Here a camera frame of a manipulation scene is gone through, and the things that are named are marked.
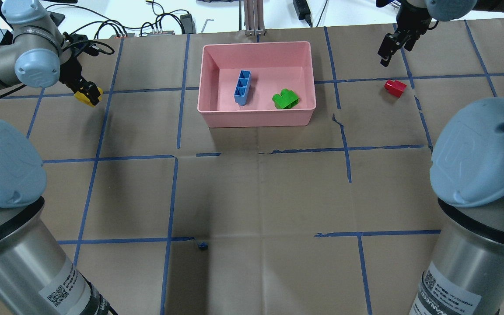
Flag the pink plastic box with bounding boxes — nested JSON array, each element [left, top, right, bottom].
[[197, 41, 316, 128]]

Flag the aluminium frame post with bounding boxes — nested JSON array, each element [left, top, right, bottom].
[[243, 0, 266, 37]]

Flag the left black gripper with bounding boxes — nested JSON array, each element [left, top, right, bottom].
[[59, 33, 99, 100]]

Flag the blue toy block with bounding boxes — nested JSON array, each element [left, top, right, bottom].
[[233, 70, 252, 106]]

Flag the yellow toy block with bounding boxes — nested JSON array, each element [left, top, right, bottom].
[[74, 87, 103, 107]]

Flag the red toy block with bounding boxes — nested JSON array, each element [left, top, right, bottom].
[[384, 80, 407, 98]]

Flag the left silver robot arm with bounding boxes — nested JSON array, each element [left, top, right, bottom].
[[0, 0, 116, 315]]

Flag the black power adapter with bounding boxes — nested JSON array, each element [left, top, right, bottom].
[[180, 13, 196, 34]]

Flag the black power brick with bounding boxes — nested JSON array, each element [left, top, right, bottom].
[[292, 0, 312, 24]]

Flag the green toy block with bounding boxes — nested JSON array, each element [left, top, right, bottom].
[[272, 88, 300, 109]]

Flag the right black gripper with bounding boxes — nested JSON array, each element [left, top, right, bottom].
[[378, 13, 431, 67]]

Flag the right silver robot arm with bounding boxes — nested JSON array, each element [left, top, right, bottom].
[[409, 97, 504, 315]]

